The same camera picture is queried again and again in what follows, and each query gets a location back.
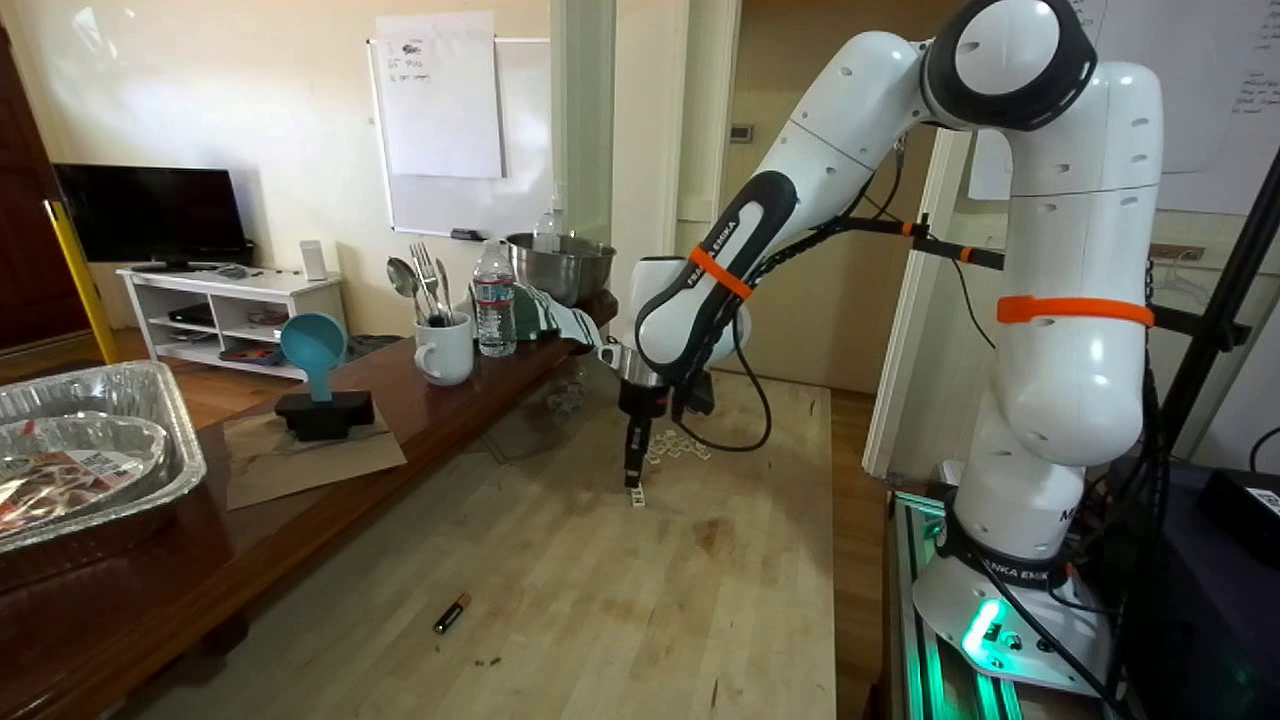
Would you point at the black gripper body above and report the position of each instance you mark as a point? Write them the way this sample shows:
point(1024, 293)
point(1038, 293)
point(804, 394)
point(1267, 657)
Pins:
point(643, 420)

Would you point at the cream letter tile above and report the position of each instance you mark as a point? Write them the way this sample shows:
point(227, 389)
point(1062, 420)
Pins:
point(638, 498)

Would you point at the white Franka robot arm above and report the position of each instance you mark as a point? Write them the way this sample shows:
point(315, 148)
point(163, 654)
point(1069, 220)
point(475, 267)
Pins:
point(1066, 402)

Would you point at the white green striped towel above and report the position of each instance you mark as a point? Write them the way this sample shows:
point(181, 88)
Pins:
point(567, 320)

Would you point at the clear plastic water bottle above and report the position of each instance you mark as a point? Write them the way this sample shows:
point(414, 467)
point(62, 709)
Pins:
point(493, 304)

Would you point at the dark brown wooden table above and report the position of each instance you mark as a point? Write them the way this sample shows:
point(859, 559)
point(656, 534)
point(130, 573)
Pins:
point(443, 404)

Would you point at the white ceramic mug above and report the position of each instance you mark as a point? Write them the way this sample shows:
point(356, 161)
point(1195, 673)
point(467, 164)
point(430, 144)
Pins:
point(445, 352)

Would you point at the clear pump dispenser bottle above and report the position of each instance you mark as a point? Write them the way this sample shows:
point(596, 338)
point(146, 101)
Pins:
point(545, 232)

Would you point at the small black marker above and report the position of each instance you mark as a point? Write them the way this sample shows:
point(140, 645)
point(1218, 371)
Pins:
point(448, 616)

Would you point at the white plastic utensil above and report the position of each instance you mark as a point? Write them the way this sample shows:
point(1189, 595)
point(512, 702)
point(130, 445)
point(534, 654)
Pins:
point(430, 273)

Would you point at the metal spoon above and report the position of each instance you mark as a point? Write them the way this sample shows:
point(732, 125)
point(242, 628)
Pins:
point(402, 273)

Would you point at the white door panel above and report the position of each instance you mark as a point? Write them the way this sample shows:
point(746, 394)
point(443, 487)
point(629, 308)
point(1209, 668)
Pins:
point(922, 373)

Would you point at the black block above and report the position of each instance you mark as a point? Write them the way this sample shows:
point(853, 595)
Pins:
point(324, 417)

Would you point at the white whiteboard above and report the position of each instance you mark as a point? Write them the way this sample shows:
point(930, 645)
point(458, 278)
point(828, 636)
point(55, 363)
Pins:
point(526, 134)

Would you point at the brown cardboard sheet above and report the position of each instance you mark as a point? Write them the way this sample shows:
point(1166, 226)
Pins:
point(304, 468)

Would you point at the small white device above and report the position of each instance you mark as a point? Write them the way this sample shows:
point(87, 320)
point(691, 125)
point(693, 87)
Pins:
point(315, 256)

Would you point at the black horizontal rod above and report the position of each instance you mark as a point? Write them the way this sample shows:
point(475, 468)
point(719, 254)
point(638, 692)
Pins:
point(964, 254)

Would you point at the white flip chart paper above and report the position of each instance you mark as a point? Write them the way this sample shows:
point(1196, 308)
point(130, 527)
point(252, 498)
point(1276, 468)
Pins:
point(443, 104)

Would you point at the white television shelf unit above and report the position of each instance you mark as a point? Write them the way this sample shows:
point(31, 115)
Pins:
point(267, 285)

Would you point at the aluminium foil tray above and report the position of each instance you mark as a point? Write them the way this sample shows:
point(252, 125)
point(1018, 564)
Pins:
point(140, 386)

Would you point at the black flat television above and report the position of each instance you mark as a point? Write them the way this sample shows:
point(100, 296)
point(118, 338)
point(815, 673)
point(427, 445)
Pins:
point(154, 212)

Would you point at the crumpled wrapper red print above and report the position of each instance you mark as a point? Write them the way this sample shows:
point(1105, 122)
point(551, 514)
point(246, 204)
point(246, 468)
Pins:
point(66, 480)

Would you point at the yellow stick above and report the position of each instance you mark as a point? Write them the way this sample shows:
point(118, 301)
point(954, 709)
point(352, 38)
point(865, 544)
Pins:
point(82, 281)

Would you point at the black equipment box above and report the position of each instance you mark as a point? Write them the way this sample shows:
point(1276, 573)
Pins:
point(1202, 625)

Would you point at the black stand pole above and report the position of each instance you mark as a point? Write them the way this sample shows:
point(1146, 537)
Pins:
point(1223, 320)

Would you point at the dark brown wooden cabinet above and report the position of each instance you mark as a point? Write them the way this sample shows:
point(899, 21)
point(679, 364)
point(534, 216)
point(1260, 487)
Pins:
point(24, 240)

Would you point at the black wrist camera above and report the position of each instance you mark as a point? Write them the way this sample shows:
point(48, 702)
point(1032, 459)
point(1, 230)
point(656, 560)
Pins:
point(693, 399)

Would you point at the grey robot mount plate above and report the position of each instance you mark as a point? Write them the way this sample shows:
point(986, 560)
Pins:
point(954, 600)

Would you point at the green lit aluminium rail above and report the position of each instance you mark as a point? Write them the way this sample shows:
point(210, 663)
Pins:
point(935, 665)

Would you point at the white handwritten wall poster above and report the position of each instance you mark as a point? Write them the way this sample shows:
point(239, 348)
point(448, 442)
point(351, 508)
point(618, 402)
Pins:
point(1225, 134)

